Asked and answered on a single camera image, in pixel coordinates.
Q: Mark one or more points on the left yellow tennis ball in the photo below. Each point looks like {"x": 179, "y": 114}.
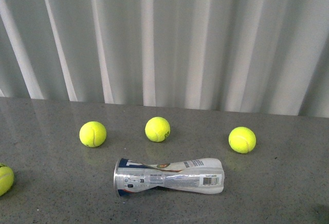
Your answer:
{"x": 92, "y": 134}

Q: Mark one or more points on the far left tennis ball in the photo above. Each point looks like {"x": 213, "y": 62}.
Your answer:
{"x": 7, "y": 179}

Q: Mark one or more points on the right yellow tennis ball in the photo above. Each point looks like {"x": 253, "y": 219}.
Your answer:
{"x": 242, "y": 140}

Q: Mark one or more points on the white pleated curtain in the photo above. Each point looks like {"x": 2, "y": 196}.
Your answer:
{"x": 256, "y": 56}

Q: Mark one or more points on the yellow tennis ball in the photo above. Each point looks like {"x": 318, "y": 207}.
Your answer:
{"x": 92, "y": 134}
{"x": 157, "y": 129}
{"x": 242, "y": 140}

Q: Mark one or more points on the crushed tennis ball can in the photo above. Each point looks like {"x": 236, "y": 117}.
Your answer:
{"x": 205, "y": 176}

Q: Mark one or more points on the middle yellow tennis ball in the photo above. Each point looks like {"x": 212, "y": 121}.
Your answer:
{"x": 157, "y": 129}

